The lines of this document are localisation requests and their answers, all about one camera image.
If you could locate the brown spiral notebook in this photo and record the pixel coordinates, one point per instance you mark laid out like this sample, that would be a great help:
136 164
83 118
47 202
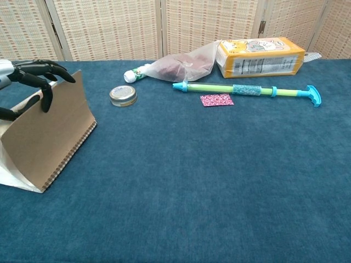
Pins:
49 131

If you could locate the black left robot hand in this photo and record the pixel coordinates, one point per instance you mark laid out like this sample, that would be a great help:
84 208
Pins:
30 72

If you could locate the green blue toy water pump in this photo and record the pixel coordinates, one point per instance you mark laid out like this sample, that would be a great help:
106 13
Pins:
246 90

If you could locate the white mesh sheet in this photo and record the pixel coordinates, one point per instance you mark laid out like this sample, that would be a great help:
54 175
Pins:
312 56

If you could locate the pink patterned card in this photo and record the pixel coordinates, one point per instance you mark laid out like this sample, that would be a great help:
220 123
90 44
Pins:
216 99

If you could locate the yellow cat print package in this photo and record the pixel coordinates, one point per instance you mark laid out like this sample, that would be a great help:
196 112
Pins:
260 61

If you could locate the white small bottle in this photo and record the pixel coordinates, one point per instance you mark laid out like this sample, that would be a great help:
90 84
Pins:
131 75

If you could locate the round metal tin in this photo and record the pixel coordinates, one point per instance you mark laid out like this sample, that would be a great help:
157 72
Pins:
123 95

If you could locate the translucent plastic bag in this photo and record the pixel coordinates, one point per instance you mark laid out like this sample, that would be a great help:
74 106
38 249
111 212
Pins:
181 67

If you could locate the metal screen hinge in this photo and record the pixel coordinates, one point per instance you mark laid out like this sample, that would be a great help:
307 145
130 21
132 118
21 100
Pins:
262 27

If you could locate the blue tablecloth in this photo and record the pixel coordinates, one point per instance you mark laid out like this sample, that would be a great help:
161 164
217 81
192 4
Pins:
192 178

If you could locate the woven folding screen panel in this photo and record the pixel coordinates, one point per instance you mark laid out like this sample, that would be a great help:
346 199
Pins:
107 30
208 24
290 22
337 35
22 30

